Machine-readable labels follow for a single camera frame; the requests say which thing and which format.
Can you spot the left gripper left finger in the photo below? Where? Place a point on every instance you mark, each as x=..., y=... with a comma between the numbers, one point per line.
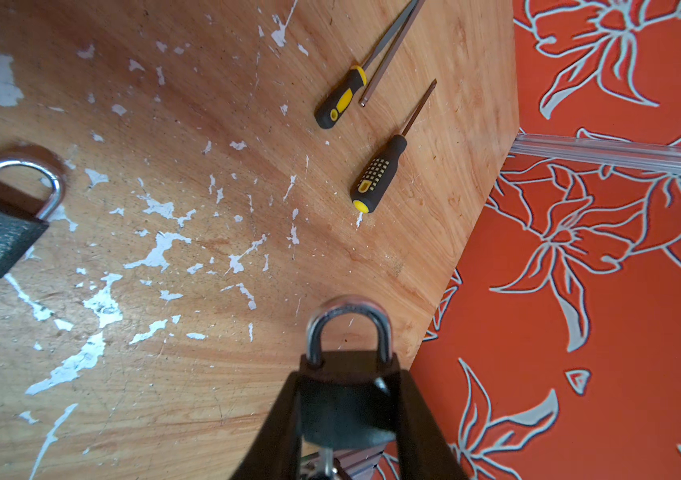
x=277, y=449

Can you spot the yellow black screwdriver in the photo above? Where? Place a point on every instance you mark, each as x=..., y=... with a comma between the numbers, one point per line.
x=380, y=170

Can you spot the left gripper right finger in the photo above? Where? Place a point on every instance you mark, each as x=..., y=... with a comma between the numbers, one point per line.
x=422, y=450

